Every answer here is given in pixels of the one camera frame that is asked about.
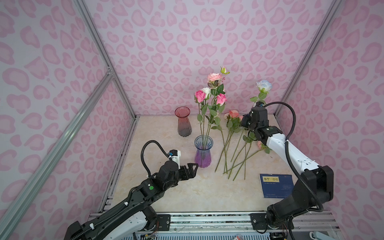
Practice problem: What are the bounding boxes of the purple blue glass vase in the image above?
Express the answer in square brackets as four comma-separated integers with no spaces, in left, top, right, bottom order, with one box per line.
[195,135,214,168]

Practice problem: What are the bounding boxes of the hot pink rose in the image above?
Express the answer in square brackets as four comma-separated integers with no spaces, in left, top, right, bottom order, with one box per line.
[206,93,227,136]

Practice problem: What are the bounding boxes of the pale blue white rose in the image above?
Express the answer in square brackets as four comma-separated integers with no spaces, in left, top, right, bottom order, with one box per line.
[250,80,273,107]

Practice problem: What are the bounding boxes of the pink white rose with bud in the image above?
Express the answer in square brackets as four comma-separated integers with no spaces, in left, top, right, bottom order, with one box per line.
[205,66,231,142]

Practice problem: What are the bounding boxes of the magenta pink rose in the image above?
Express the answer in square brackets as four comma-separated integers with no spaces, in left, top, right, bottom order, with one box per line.
[195,90,207,136]

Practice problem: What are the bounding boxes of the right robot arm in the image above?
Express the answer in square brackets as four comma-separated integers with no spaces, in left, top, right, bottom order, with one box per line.
[241,102,334,230]

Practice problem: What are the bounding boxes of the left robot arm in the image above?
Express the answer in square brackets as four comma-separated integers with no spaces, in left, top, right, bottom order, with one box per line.
[64,160,199,240]

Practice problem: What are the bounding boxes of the red grey glass vase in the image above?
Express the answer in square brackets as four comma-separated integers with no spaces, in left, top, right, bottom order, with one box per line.
[175,107,192,137]

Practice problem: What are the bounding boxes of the coral pink rose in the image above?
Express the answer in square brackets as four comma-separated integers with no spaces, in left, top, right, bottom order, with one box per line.
[215,110,242,174]

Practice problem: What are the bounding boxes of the small pink rose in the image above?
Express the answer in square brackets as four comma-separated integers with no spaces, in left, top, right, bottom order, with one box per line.
[224,141,270,181]

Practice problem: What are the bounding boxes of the blue booklet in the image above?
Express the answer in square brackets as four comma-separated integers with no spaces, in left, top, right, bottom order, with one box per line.
[260,174,294,199]

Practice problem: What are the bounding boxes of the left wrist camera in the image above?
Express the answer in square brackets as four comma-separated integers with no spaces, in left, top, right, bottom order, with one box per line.
[168,150,181,169]

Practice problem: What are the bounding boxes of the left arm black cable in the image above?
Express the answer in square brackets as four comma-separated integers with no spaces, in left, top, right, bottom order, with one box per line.
[140,140,170,178]

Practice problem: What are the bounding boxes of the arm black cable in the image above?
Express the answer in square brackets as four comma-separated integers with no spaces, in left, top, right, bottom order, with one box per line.
[263,101,325,213]
[140,140,170,178]

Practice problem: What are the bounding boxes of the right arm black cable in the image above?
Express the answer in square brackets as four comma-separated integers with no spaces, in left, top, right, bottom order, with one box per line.
[263,101,325,213]

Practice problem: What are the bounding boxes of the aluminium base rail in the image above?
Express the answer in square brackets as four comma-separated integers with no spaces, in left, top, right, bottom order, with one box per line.
[80,211,344,240]

